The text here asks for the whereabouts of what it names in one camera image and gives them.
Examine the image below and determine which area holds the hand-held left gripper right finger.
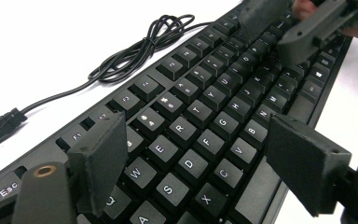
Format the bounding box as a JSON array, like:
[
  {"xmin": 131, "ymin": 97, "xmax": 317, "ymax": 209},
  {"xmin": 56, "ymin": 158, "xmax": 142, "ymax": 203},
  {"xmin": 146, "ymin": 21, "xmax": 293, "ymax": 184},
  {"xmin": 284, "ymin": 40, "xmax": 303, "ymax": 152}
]
[{"xmin": 264, "ymin": 113, "xmax": 352, "ymax": 217}]

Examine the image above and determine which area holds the black computer keyboard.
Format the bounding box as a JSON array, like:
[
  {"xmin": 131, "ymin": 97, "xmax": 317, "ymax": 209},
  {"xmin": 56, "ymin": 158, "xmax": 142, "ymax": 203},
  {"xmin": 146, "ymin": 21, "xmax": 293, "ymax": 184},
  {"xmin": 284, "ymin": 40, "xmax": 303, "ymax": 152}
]
[{"xmin": 0, "ymin": 0, "xmax": 354, "ymax": 224}]

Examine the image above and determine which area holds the black keyboard cable with plug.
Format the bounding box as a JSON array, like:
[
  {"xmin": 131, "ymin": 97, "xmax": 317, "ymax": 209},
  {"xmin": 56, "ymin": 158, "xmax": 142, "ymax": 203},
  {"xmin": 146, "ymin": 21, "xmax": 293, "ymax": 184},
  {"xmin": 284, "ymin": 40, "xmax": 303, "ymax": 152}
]
[{"xmin": 0, "ymin": 13, "xmax": 213, "ymax": 157}]

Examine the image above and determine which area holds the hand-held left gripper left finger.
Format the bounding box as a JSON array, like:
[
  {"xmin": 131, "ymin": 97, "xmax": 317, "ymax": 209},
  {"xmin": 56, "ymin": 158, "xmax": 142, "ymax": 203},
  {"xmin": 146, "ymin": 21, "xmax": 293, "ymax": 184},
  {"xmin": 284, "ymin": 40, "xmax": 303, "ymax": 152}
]
[{"xmin": 66, "ymin": 110, "xmax": 129, "ymax": 219}]

